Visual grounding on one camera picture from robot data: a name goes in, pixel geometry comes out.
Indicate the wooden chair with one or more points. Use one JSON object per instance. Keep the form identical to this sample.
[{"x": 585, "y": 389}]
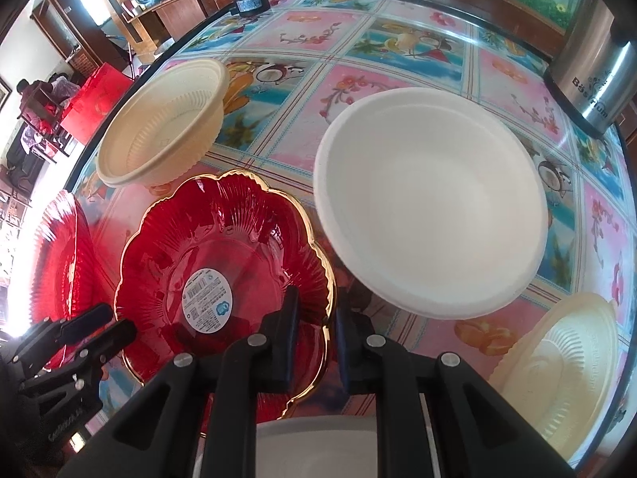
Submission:
[{"x": 41, "y": 108}]

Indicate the red gift bag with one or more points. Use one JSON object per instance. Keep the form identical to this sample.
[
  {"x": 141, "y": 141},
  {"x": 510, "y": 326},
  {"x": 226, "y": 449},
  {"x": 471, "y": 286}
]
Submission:
[{"x": 93, "y": 102}]

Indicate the cream ribbed plate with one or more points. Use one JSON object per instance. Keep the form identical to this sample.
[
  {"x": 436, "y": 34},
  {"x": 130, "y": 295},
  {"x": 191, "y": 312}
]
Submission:
[{"x": 558, "y": 377}]

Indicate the small red gold-rimmed plate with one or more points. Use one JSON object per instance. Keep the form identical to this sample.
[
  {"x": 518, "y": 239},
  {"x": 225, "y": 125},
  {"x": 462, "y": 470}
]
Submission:
[{"x": 209, "y": 262}]

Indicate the stainless steel kettle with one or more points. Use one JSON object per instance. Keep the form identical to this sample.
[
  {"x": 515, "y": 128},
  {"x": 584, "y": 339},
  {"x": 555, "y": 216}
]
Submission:
[{"x": 593, "y": 77}]

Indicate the large red glass plate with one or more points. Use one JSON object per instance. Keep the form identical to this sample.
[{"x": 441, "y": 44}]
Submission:
[{"x": 62, "y": 276}]

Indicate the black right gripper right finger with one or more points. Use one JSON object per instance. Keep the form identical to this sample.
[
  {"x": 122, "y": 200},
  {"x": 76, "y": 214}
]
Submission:
[{"x": 437, "y": 417}]

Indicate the white plate near camera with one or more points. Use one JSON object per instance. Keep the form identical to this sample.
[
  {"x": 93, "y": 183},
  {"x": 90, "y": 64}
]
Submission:
[{"x": 322, "y": 447}]

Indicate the cream ribbed deep bowl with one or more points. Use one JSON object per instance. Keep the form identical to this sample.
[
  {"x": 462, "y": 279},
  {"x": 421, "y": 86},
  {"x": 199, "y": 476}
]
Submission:
[{"x": 166, "y": 127}]

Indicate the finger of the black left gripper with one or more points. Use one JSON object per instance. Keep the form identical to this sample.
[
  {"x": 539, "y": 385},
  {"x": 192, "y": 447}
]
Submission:
[
  {"x": 87, "y": 364},
  {"x": 42, "y": 341}
]

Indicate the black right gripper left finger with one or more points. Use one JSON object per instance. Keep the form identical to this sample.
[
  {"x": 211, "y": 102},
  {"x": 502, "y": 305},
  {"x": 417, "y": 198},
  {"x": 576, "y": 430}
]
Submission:
[{"x": 197, "y": 416}]

